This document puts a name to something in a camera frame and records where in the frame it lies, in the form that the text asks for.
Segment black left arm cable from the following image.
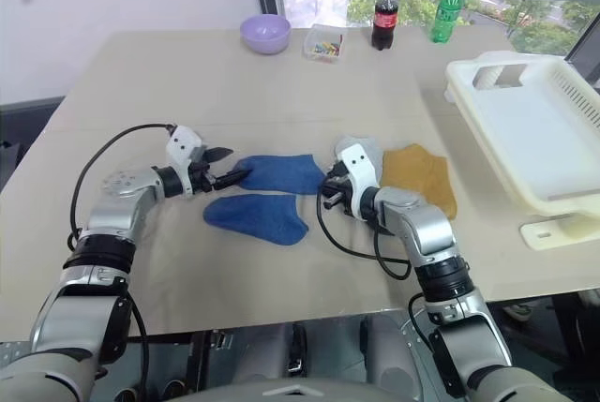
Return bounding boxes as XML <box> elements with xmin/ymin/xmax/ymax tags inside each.
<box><xmin>67</xmin><ymin>123</ymin><xmax>177</xmax><ymax>254</ymax></box>

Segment clear box with clothespins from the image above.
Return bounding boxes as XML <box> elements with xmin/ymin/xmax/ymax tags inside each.
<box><xmin>301</xmin><ymin>22</ymin><xmax>349</xmax><ymax>66</ymax></box>

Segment purple plastic bowl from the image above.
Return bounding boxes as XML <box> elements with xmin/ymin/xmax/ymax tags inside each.
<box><xmin>239</xmin><ymin>13</ymin><xmax>293</xmax><ymax>56</ymax></box>

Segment cola bottle red cap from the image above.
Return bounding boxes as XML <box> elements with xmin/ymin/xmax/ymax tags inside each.
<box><xmin>370</xmin><ymin>0</ymin><xmax>400</xmax><ymax>52</ymax></box>

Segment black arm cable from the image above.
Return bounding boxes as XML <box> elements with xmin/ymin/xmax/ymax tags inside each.
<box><xmin>315</xmin><ymin>188</ymin><xmax>414</xmax><ymax>281</ymax></box>
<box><xmin>67</xmin><ymin>123</ymin><xmax>177</xmax><ymax>254</ymax></box>

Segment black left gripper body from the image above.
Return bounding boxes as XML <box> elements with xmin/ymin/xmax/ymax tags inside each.
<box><xmin>187</xmin><ymin>144</ymin><xmax>222</xmax><ymax>195</ymax></box>

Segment green soda bottle yellow cap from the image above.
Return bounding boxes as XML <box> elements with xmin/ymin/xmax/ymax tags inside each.
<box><xmin>429</xmin><ymin>0</ymin><xmax>467</xmax><ymax>45</ymax></box>

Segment dark grey cabinet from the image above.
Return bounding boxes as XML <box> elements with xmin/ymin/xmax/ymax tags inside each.
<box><xmin>0</xmin><ymin>95</ymin><xmax>66</xmax><ymax>195</ymax></box>

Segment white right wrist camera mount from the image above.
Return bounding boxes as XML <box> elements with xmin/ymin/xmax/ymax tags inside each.
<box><xmin>336</xmin><ymin>144</ymin><xmax>380</xmax><ymax>220</ymax></box>

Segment grey robot chest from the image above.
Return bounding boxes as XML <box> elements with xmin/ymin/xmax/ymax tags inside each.
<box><xmin>168</xmin><ymin>376</ymin><xmax>474</xmax><ymax>402</ymax></box>

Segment black table leg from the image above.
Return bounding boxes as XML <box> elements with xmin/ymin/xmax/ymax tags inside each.
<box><xmin>551</xmin><ymin>291</ymin><xmax>596</xmax><ymax>378</ymax></box>

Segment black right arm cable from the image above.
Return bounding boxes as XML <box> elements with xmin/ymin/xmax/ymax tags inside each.
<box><xmin>315</xmin><ymin>188</ymin><xmax>414</xmax><ymax>281</ymax></box>

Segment mustard yellow sock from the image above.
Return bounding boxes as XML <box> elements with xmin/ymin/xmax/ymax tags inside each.
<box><xmin>378</xmin><ymin>142</ymin><xmax>458</xmax><ymax>221</ymax></box>

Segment grey robot legs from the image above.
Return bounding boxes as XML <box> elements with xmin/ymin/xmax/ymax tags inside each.
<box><xmin>232</xmin><ymin>313</ymin><xmax>426</xmax><ymax>392</ymax></box>

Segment grey sock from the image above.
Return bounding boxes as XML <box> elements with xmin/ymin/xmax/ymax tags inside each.
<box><xmin>334</xmin><ymin>135</ymin><xmax>386</xmax><ymax>174</ymax></box>

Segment white plastic basket base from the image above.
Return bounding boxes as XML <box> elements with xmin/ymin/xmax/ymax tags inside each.
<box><xmin>518</xmin><ymin>212</ymin><xmax>600</xmax><ymax>252</ymax></box>

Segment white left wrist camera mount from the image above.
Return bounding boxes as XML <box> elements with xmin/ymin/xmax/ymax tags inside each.
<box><xmin>165</xmin><ymin>125</ymin><xmax>204</xmax><ymax>197</ymax></box>

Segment white shoe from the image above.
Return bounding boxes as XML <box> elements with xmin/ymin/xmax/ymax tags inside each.
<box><xmin>502</xmin><ymin>302</ymin><xmax>534</xmax><ymax>324</ymax></box>

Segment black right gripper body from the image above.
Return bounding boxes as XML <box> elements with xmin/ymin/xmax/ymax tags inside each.
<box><xmin>325</xmin><ymin>162</ymin><xmax>356</xmax><ymax>216</ymax></box>

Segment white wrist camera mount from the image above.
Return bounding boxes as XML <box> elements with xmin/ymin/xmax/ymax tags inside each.
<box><xmin>165</xmin><ymin>125</ymin><xmax>204</xmax><ymax>197</ymax></box>
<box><xmin>336</xmin><ymin>144</ymin><xmax>380</xmax><ymax>220</ymax></box>

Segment blue sock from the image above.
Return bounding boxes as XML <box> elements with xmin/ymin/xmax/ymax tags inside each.
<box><xmin>235</xmin><ymin>154</ymin><xmax>327</xmax><ymax>197</ymax></box>
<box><xmin>202</xmin><ymin>192</ymin><xmax>310</xmax><ymax>247</ymax></box>

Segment white plastic basket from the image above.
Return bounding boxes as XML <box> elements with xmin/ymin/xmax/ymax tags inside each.
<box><xmin>442</xmin><ymin>50</ymin><xmax>600</xmax><ymax>235</ymax></box>

